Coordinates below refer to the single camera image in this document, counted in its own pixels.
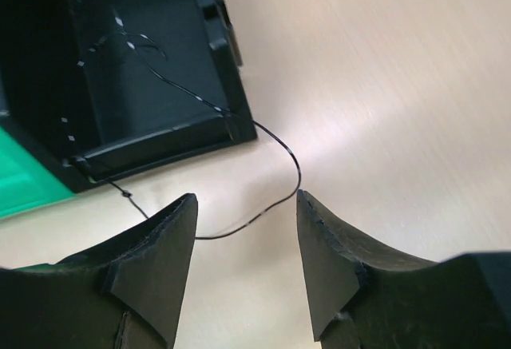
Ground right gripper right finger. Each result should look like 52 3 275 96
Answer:
296 191 510 348

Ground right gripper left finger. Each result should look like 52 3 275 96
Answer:
1 193 198 348

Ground thin black white cable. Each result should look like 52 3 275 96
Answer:
75 15 303 240

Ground green plastic bin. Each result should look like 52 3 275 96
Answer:
1 129 74 217

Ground black plastic bin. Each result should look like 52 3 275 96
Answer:
1 0 257 193

